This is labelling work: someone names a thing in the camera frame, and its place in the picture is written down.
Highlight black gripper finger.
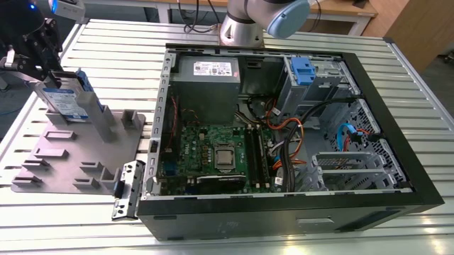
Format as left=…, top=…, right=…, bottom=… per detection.
left=16, top=57, right=63, bottom=88
left=24, top=18, right=64, bottom=72

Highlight hard disk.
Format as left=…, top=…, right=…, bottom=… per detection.
left=33, top=67, right=95, bottom=123

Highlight metal disk bay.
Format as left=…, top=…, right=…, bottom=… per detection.
left=311, top=151, right=402, bottom=191

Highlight grey parts rack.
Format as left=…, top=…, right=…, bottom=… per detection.
left=9, top=91, right=147, bottom=195

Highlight grey power supply unit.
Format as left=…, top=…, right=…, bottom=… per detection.
left=175, top=54, right=242, bottom=125

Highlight green motherboard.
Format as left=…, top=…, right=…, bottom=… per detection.
left=157, top=124, right=280, bottom=194

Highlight silver CPU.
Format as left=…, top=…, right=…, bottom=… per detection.
left=215, top=149, right=235, bottom=164

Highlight CPU socket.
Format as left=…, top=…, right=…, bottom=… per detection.
left=211, top=142, right=239, bottom=171

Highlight black graphics card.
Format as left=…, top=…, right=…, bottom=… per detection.
left=195, top=174, right=247, bottom=193

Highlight black RAM slot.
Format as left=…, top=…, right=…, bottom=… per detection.
left=255, top=124, right=272, bottom=186
left=246, top=124, right=262, bottom=188

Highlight blue drive cage latch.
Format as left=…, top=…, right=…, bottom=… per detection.
left=290, top=57, right=316, bottom=86

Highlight metal drive cage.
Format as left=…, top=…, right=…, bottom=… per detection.
left=276, top=57, right=359, bottom=117

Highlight black open PC case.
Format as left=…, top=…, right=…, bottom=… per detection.
left=136, top=42, right=446, bottom=241

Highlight brown wooden cabinet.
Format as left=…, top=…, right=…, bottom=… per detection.
left=363, top=0, right=454, bottom=72

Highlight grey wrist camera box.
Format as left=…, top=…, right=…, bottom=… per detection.
left=57, top=0, right=87, bottom=21

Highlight blue bracket clip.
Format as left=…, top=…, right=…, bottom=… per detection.
left=112, top=180, right=125, bottom=199

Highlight metal expansion slot bracket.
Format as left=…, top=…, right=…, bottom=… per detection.
left=111, top=159, right=147, bottom=222

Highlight black yellow power wires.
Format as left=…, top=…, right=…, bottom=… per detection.
left=235, top=94, right=280, bottom=125

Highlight orange power wires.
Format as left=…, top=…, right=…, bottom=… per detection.
left=266, top=116, right=308, bottom=171

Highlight black cable bundle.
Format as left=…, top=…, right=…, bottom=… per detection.
left=278, top=97, right=359, bottom=193

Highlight blue data wire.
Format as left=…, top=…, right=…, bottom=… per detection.
left=336, top=123, right=359, bottom=154

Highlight red data wire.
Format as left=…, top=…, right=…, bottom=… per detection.
left=354, top=128, right=371, bottom=146

